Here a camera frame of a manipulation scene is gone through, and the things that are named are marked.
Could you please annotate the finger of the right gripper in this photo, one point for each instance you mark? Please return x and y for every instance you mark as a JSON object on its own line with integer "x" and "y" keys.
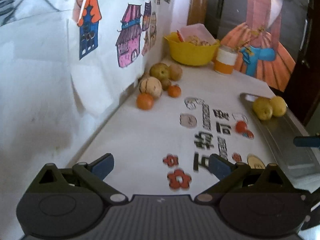
{"x": 309, "y": 141}

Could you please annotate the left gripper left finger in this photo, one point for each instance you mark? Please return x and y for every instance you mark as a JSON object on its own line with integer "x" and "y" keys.
{"x": 81, "y": 184}

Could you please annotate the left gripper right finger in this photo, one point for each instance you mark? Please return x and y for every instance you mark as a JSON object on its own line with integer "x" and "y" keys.
{"x": 241, "y": 176}

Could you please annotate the brown-green pear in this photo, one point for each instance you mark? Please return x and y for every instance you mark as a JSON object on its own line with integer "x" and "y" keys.
{"x": 262, "y": 108}

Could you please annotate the orange tangerine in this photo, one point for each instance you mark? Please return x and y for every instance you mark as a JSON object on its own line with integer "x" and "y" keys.
{"x": 174, "y": 91}
{"x": 144, "y": 101}

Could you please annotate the metal tray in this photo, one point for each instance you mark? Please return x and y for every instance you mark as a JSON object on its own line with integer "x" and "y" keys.
{"x": 296, "y": 162}

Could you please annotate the yellow lemon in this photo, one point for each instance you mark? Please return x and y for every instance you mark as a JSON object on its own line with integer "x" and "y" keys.
{"x": 279, "y": 106}

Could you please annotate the tan striped melon near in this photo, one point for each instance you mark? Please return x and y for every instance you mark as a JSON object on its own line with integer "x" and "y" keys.
{"x": 152, "y": 86}

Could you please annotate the tan striped melon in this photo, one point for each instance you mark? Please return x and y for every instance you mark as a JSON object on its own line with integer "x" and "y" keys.
{"x": 175, "y": 72}
{"x": 152, "y": 86}

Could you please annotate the small kiwi left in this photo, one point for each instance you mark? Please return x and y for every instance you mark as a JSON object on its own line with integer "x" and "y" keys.
{"x": 144, "y": 76}

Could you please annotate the small kiwi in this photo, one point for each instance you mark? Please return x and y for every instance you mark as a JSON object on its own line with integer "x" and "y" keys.
{"x": 144, "y": 76}
{"x": 166, "y": 83}

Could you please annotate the small kiwi front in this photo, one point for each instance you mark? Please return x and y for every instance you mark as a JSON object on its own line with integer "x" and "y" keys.
{"x": 166, "y": 83}

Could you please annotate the tan striped melon far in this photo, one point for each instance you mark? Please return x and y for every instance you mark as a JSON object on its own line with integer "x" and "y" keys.
{"x": 175, "y": 72}

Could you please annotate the white and orange cup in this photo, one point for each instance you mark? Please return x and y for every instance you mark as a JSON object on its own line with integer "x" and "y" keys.
{"x": 225, "y": 60}

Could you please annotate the large green pear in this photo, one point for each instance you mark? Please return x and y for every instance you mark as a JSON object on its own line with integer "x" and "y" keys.
{"x": 160, "y": 71}

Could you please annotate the paper with house drawings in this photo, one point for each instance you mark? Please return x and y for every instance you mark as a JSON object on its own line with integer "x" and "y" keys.
{"x": 104, "y": 43}

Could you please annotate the painting of woman in dress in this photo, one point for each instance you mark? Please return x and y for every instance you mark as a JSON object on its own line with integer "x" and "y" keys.
{"x": 267, "y": 34}

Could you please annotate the yellow plastic bowl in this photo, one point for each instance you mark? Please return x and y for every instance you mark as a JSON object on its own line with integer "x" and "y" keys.
{"x": 189, "y": 54}

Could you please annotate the pink plastic lid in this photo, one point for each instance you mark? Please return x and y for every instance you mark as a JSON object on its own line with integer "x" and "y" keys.
{"x": 198, "y": 30}

